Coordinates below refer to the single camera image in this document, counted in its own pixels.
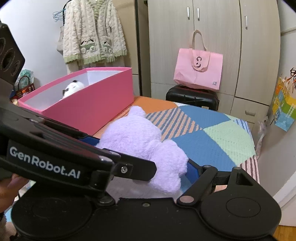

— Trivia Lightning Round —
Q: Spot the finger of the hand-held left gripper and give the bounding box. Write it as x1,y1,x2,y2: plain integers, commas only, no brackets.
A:
42,130,158,181
30,113,101,146

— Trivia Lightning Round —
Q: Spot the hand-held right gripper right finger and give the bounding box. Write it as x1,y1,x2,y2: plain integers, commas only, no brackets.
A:
175,159,260,206

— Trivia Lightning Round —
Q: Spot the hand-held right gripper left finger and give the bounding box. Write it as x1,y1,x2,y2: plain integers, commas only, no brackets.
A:
95,190,116,207

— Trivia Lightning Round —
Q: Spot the purple plush toy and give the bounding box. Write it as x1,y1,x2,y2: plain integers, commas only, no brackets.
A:
96,105,189,198

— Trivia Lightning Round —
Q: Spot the pink cardboard box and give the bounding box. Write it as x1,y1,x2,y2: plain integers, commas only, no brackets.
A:
18,67,135,136

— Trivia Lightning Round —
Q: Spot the white plush cat toy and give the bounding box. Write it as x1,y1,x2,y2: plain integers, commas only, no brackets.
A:
59,80,85,100

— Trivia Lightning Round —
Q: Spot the person's left hand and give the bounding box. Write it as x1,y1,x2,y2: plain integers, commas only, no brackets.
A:
0,174,30,212

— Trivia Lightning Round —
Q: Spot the patchwork blanket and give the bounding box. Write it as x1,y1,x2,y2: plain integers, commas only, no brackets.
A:
92,96,261,200

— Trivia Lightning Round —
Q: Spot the black suitcase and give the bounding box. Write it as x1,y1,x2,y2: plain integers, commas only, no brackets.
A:
166,85,220,112

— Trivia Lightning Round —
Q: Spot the woven basket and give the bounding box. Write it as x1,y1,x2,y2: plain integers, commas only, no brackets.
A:
14,76,36,98

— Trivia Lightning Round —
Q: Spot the clear plastic bag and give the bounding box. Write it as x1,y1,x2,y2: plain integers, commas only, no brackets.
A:
255,115,269,159

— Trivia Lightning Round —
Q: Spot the green patterned plastic bag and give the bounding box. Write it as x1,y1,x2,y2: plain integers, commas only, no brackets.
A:
20,69,35,80

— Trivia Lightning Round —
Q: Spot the pink tote bag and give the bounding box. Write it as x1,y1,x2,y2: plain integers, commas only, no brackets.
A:
173,30,224,91

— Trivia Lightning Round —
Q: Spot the white fleece jacket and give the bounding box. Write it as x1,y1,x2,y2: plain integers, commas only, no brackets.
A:
62,0,128,65

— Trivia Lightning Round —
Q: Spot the colourful gift bag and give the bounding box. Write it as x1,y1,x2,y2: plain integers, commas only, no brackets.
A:
272,68,296,132

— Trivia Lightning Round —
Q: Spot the beige wardrobe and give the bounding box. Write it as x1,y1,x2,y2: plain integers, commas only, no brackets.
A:
147,0,282,126

